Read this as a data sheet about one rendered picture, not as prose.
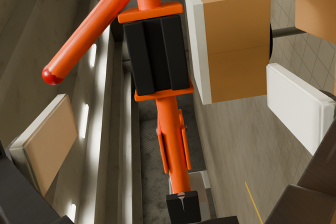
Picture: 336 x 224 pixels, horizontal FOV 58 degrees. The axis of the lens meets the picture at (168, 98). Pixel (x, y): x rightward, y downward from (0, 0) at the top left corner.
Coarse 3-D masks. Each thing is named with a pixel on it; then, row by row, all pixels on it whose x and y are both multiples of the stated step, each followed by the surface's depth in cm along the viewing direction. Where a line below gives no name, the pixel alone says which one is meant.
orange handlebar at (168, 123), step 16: (144, 0) 27; (160, 112) 32; (176, 112) 32; (160, 128) 33; (176, 128) 32; (160, 144) 32; (176, 144) 33; (176, 160) 33; (176, 176) 34; (176, 192) 35
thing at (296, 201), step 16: (320, 144) 10; (320, 160) 10; (304, 176) 9; (320, 176) 9; (288, 192) 8; (304, 192) 8; (320, 192) 8; (288, 208) 7; (304, 208) 7; (320, 208) 7
